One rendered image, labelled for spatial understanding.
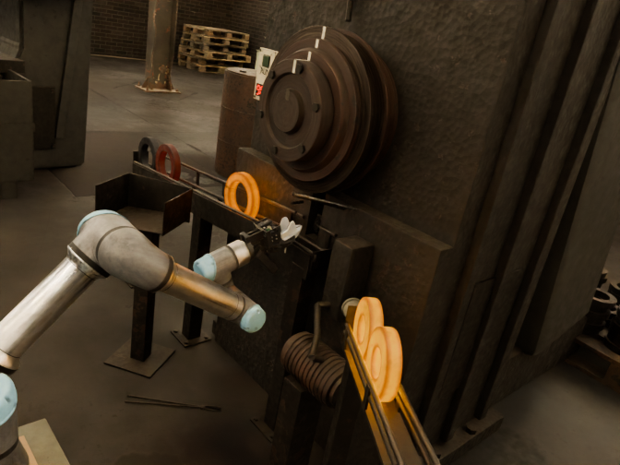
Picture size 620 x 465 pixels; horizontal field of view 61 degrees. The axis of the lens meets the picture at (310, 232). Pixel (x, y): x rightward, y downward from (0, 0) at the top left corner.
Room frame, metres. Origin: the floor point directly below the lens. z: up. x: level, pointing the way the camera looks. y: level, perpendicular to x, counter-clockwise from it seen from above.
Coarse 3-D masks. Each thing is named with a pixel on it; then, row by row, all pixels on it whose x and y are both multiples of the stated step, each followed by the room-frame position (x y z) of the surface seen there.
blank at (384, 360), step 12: (372, 336) 1.00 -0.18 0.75; (384, 336) 0.93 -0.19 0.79; (396, 336) 0.94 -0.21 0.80; (372, 348) 0.98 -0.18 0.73; (384, 348) 0.92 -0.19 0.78; (396, 348) 0.91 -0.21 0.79; (372, 360) 0.97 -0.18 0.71; (384, 360) 0.90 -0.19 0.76; (396, 360) 0.89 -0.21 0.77; (372, 372) 0.95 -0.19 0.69; (384, 372) 0.88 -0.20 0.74; (396, 372) 0.88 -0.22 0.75; (384, 384) 0.87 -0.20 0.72; (396, 384) 0.87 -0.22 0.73; (384, 396) 0.87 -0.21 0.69
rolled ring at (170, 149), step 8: (168, 144) 2.22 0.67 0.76; (160, 152) 2.24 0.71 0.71; (168, 152) 2.19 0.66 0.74; (176, 152) 2.18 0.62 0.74; (160, 160) 2.26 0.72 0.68; (176, 160) 2.16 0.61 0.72; (160, 168) 2.25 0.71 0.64; (176, 168) 2.15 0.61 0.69; (168, 176) 2.23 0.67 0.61; (176, 176) 2.16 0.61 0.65
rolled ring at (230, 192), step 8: (232, 176) 1.83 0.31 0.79; (240, 176) 1.80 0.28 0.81; (248, 176) 1.79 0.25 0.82; (232, 184) 1.83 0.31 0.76; (248, 184) 1.76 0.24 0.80; (224, 192) 1.86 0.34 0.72; (232, 192) 1.85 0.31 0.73; (248, 192) 1.76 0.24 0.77; (256, 192) 1.76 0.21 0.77; (232, 200) 1.85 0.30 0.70; (248, 200) 1.75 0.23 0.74; (256, 200) 1.75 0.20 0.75; (248, 208) 1.75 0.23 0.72; (256, 208) 1.75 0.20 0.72
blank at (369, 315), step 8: (360, 304) 1.14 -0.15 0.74; (368, 304) 1.08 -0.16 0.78; (376, 304) 1.08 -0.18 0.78; (360, 312) 1.13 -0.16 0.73; (368, 312) 1.07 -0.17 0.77; (376, 312) 1.06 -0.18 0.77; (360, 320) 1.13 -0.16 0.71; (368, 320) 1.05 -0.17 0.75; (376, 320) 1.05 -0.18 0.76; (360, 328) 1.12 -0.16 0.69; (368, 328) 1.04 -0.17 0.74; (360, 336) 1.11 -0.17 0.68; (368, 336) 1.03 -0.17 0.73; (360, 344) 1.07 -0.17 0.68
